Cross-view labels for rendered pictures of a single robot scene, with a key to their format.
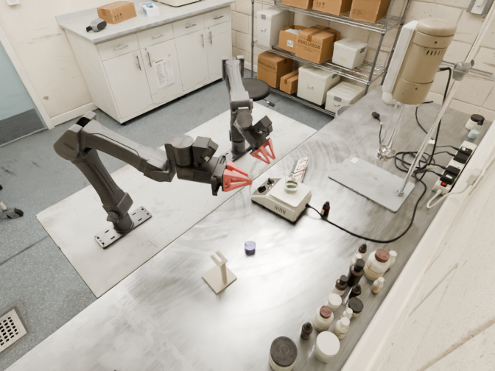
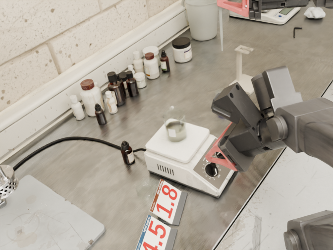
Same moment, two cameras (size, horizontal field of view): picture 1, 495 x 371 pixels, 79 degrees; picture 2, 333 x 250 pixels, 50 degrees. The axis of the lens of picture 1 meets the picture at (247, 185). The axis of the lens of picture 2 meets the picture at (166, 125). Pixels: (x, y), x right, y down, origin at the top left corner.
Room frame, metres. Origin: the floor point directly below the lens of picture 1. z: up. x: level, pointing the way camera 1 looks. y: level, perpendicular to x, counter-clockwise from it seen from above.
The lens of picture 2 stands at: (1.41, -0.16, 1.55)
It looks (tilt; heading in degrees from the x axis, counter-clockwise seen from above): 39 degrees down; 181
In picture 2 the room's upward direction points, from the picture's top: 10 degrees counter-clockwise
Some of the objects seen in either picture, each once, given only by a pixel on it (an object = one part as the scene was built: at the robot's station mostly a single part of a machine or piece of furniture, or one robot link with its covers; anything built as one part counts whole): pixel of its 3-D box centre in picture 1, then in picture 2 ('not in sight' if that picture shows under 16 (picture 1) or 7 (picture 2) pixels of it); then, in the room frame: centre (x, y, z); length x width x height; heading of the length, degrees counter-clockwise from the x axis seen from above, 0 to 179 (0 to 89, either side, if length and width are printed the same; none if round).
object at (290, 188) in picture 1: (291, 184); (175, 124); (0.77, -0.16, 1.02); 0.06 x 0.05 x 0.08; 3
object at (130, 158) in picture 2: (325, 207); (126, 151); (0.74, -0.29, 0.93); 0.03 x 0.03 x 0.07
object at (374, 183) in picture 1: (370, 180); (30, 228); (0.91, -0.52, 0.91); 0.30 x 0.20 x 0.01; 47
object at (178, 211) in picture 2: not in sight; (169, 201); (0.91, -0.20, 0.92); 0.09 x 0.06 x 0.04; 160
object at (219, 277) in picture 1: (218, 266); (246, 67); (0.47, 0.09, 0.96); 0.08 x 0.08 x 0.13; 41
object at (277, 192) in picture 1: (289, 191); (177, 139); (0.78, -0.16, 0.98); 0.12 x 0.12 x 0.01; 53
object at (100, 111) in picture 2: (362, 249); (99, 112); (0.55, -0.38, 0.94); 0.03 x 0.03 x 0.07
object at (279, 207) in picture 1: (283, 196); (188, 155); (0.79, -0.14, 0.94); 0.22 x 0.13 x 0.08; 53
